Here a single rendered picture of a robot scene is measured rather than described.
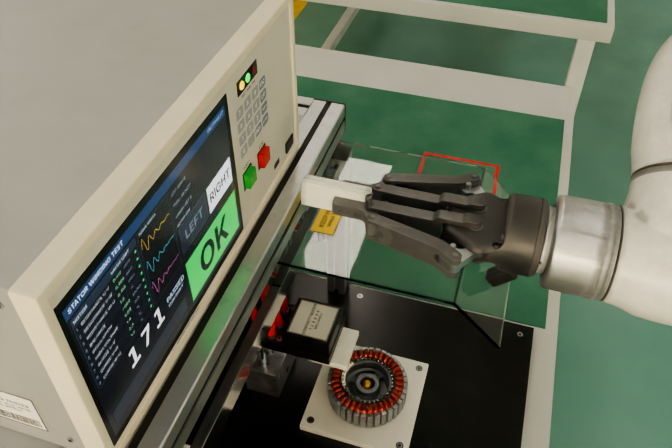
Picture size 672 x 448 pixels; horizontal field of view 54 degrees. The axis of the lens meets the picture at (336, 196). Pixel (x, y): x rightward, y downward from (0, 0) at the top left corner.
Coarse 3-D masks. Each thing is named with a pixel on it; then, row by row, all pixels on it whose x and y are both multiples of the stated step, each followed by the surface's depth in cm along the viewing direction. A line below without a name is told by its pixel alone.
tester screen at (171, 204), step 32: (224, 128) 60; (192, 160) 55; (224, 160) 62; (160, 192) 51; (192, 192) 56; (160, 224) 52; (128, 256) 48; (160, 256) 53; (96, 288) 45; (128, 288) 49; (160, 288) 54; (96, 320) 46; (128, 320) 50; (96, 352) 47; (160, 352) 57; (96, 384) 47; (128, 384) 52
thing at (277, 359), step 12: (276, 360) 94; (288, 360) 97; (252, 372) 93; (264, 372) 93; (276, 372) 93; (288, 372) 98; (252, 384) 95; (264, 384) 94; (276, 384) 93; (276, 396) 96
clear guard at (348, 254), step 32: (352, 160) 89; (384, 160) 89; (416, 160) 89; (352, 224) 80; (288, 256) 76; (320, 256) 76; (352, 256) 76; (384, 256) 76; (384, 288) 73; (416, 288) 73; (448, 288) 73; (480, 288) 76; (480, 320) 73
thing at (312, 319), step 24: (288, 312) 91; (312, 312) 88; (336, 312) 88; (240, 336) 89; (288, 336) 86; (312, 336) 85; (336, 336) 88; (264, 360) 92; (312, 360) 87; (336, 360) 87
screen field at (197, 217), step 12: (228, 168) 63; (216, 180) 61; (228, 180) 63; (204, 192) 59; (216, 192) 61; (204, 204) 59; (216, 204) 62; (192, 216) 57; (204, 216) 60; (180, 228) 56; (192, 228) 58; (192, 240) 58
